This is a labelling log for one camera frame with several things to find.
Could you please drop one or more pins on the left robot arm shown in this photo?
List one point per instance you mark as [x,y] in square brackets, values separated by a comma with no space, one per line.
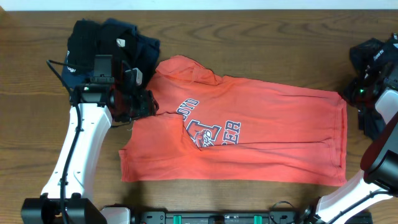
[67,196]

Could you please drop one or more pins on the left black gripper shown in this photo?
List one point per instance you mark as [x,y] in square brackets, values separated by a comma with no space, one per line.
[146,107]

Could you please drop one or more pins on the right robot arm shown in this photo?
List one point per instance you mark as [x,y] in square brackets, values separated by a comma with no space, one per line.
[377,178]

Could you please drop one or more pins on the orange-red soccer t-shirt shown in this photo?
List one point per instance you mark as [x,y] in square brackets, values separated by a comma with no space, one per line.
[230,128]

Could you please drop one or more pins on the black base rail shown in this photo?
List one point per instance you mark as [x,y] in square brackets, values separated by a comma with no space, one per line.
[213,218]

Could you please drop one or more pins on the navy blue folded garment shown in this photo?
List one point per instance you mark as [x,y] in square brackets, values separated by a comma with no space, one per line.
[148,51]

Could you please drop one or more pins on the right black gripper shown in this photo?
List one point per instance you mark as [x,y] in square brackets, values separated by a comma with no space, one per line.
[347,91]

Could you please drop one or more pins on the black folded garment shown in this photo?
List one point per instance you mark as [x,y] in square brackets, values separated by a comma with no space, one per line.
[90,38]

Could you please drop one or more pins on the black mesh sports garment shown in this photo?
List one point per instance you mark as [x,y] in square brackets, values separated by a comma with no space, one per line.
[375,57]

